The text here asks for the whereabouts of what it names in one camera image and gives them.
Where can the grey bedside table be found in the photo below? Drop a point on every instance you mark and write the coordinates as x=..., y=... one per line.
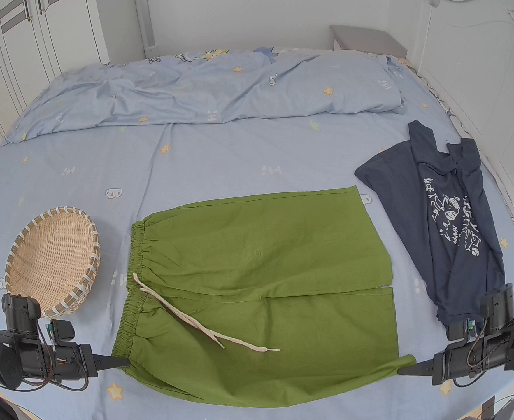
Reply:
x=362, y=37

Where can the dark blue printed T-shirt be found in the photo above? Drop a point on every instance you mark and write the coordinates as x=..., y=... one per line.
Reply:
x=397, y=186

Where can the round woven basket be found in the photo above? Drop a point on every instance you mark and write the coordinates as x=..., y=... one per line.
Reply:
x=51, y=256

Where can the white wardrobe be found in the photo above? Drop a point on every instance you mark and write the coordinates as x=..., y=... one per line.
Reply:
x=42, y=37

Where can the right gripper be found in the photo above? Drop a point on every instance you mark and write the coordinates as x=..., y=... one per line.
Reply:
x=439, y=368

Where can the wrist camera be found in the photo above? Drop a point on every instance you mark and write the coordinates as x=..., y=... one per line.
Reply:
x=458, y=330
x=63, y=330

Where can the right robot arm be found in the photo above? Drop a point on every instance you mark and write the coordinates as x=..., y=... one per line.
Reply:
x=497, y=306

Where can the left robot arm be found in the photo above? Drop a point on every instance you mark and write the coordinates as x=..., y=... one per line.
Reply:
x=12, y=357

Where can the pale blue quilt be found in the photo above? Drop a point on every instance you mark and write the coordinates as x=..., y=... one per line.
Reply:
x=195, y=90

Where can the green shorts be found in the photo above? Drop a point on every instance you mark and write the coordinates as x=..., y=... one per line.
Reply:
x=283, y=278

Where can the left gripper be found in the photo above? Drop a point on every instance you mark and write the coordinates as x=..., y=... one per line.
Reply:
x=87, y=360

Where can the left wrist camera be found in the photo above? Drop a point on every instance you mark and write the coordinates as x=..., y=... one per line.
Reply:
x=63, y=330

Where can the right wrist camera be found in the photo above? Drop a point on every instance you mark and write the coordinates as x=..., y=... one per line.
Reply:
x=458, y=330

